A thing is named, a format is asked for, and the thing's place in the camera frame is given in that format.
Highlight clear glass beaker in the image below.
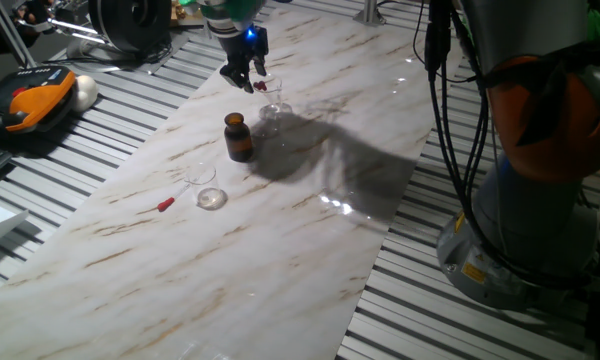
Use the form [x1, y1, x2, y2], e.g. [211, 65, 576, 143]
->
[252, 73, 294, 124]
[183, 162, 229, 211]

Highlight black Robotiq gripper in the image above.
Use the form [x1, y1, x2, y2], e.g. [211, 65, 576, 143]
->
[217, 24, 270, 95]

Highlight white round object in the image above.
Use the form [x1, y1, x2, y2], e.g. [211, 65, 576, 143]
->
[72, 74, 100, 113]

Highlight black filament spool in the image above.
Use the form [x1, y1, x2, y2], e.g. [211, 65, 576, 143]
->
[87, 0, 174, 56]

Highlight gold foil packet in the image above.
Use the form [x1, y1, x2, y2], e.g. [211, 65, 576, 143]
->
[171, 0, 205, 27]

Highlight aluminium frame strut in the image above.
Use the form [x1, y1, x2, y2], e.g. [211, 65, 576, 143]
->
[0, 0, 37, 69]

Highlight person hand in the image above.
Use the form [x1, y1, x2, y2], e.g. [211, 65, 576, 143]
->
[15, 0, 54, 27]

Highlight orange black teach pendant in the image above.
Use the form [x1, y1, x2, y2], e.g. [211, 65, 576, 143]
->
[0, 65, 77, 136]

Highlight small metal tripod device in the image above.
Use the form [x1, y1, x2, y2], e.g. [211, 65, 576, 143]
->
[14, 0, 111, 54]

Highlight black cable bundle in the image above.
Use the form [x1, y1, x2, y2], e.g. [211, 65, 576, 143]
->
[412, 0, 600, 289]

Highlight marble pattern sheet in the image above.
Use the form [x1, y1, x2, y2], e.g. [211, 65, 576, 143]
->
[0, 7, 464, 360]

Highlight brown glass bottle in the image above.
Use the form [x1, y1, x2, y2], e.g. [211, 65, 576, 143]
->
[223, 112, 255, 164]

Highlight dark grey flat sheet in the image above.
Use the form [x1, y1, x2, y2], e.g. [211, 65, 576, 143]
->
[64, 27, 194, 75]

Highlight aluminium frame post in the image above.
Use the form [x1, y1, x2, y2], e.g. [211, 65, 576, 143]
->
[353, 0, 387, 26]

